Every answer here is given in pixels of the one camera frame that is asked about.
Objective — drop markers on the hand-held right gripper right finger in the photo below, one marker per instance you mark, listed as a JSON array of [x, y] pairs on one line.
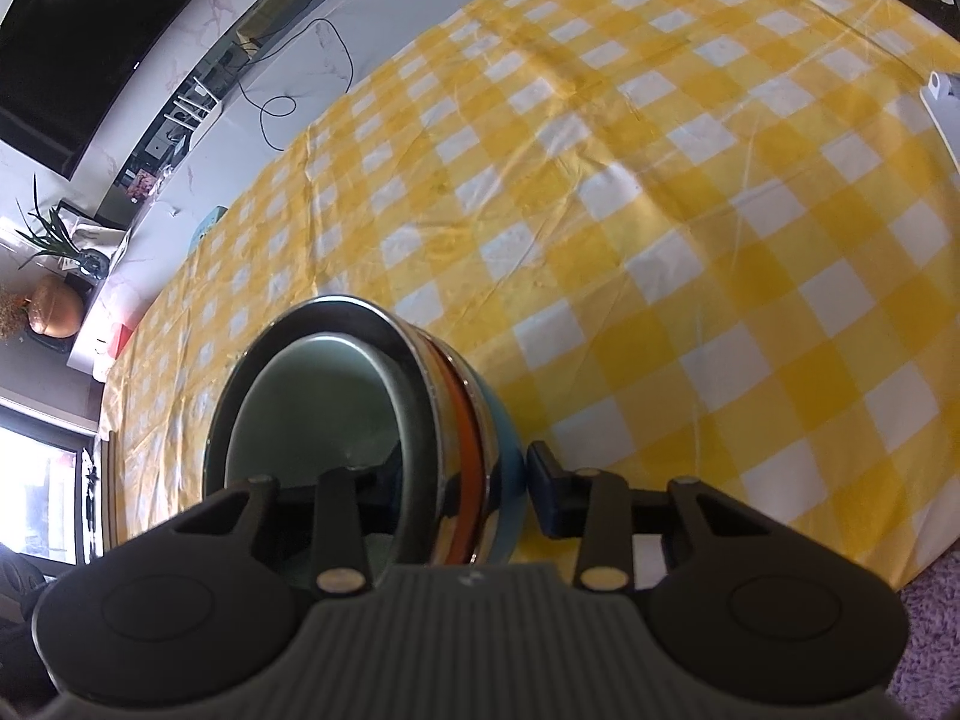
[[541, 480]]

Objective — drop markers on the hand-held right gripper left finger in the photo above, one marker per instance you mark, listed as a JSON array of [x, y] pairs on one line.
[[341, 517]]

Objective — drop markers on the blue steel-lined bowl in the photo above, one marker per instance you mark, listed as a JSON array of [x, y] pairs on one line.
[[510, 450]]

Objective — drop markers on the green ceramic bowl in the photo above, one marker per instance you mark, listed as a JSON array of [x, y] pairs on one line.
[[322, 405]]

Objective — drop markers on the orange steel-lined bowl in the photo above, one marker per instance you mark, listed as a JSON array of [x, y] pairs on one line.
[[450, 405]]

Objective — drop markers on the yellow checked tablecloth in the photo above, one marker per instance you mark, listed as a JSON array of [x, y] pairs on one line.
[[637, 255]]

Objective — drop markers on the red and white packet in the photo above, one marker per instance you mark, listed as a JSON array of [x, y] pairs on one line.
[[116, 349]]

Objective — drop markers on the copper vase with dried flowers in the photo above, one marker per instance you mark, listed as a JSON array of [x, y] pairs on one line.
[[52, 311]]

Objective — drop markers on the pink printed box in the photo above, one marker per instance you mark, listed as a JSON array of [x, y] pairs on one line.
[[141, 186]]

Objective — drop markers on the green plant in blue vase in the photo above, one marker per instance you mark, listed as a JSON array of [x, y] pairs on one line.
[[60, 236]]

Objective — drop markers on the purple shaggy rug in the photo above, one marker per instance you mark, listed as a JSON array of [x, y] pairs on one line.
[[934, 637]]

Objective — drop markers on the white router with antennas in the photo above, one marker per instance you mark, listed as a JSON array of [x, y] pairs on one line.
[[201, 101]]

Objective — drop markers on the white marble media cabinet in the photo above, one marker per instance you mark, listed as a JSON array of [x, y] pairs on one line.
[[300, 52]]

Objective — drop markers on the black flat television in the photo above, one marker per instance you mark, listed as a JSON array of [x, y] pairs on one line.
[[112, 30]]

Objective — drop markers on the white and pink appliance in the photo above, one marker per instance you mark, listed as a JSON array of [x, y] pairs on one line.
[[943, 112]]

